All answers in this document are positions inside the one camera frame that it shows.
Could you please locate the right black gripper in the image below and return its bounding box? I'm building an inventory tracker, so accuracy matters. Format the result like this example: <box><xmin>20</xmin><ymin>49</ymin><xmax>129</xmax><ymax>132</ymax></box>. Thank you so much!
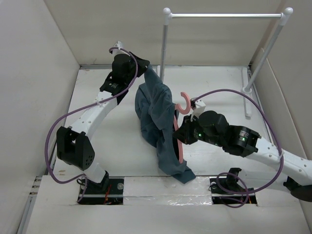
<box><xmin>173</xmin><ymin>113</ymin><xmax>223</xmax><ymax>147</ymax></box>

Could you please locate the pink plastic hanger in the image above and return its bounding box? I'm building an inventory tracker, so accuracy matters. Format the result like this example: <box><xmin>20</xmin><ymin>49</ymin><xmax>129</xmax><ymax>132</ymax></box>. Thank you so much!
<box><xmin>174</xmin><ymin>92</ymin><xmax>191</xmax><ymax>164</ymax></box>

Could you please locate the teal t shirt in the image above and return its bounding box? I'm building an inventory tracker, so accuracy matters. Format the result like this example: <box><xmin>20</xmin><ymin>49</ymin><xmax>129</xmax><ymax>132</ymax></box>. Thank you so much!
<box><xmin>135</xmin><ymin>65</ymin><xmax>196</xmax><ymax>184</ymax></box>

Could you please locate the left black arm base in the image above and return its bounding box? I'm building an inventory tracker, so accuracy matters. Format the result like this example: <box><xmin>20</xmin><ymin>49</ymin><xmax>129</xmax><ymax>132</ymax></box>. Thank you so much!
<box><xmin>76</xmin><ymin>173</ymin><xmax>124</xmax><ymax>205</ymax></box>

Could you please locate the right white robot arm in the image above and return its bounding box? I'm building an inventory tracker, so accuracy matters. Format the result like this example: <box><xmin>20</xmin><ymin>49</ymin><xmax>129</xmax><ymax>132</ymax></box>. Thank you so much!
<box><xmin>173</xmin><ymin>111</ymin><xmax>312</xmax><ymax>202</ymax></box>

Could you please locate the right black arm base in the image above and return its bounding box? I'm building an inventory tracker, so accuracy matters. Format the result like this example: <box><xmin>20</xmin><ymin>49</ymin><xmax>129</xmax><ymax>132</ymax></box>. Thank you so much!
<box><xmin>208</xmin><ymin>168</ymin><xmax>257</xmax><ymax>208</ymax></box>

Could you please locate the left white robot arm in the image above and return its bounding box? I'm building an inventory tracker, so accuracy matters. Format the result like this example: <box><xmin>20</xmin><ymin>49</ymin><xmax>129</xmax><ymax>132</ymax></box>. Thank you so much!
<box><xmin>57</xmin><ymin>51</ymin><xmax>150</xmax><ymax>194</ymax></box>

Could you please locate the white metal clothes rack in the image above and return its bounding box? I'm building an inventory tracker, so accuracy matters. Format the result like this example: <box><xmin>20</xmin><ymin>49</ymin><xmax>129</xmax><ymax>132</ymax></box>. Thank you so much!
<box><xmin>158</xmin><ymin>7</ymin><xmax>293</xmax><ymax>119</ymax></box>

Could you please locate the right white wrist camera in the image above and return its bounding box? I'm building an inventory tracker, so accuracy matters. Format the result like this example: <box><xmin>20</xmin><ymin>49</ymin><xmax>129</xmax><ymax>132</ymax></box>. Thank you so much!
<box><xmin>191</xmin><ymin>98</ymin><xmax>206</xmax><ymax>121</ymax></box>

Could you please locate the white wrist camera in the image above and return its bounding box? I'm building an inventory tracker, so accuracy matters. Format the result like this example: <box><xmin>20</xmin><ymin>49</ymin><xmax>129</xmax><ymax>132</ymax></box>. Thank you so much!
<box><xmin>114</xmin><ymin>41</ymin><xmax>124</xmax><ymax>53</ymax></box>
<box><xmin>191</xmin><ymin>98</ymin><xmax>206</xmax><ymax>121</ymax></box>

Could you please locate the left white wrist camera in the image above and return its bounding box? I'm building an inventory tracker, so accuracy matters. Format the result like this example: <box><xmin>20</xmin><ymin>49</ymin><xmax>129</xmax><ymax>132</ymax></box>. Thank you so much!
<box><xmin>114</xmin><ymin>41</ymin><xmax>124</xmax><ymax>53</ymax></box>

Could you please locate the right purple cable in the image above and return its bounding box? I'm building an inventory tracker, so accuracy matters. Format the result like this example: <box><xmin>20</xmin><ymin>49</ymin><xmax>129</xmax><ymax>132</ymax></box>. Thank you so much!
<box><xmin>191</xmin><ymin>89</ymin><xmax>285</xmax><ymax>208</ymax></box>

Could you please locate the purple cable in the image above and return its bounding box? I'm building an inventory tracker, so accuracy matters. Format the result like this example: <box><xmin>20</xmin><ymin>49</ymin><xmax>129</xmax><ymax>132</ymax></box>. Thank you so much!
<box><xmin>191</xmin><ymin>89</ymin><xmax>285</xmax><ymax>208</ymax></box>
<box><xmin>45</xmin><ymin>47</ymin><xmax>139</xmax><ymax>203</ymax></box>

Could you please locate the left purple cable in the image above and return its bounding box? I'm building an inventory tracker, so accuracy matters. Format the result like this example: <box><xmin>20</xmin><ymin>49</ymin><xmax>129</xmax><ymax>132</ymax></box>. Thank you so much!
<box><xmin>45</xmin><ymin>47</ymin><xmax>139</xmax><ymax>203</ymax></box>

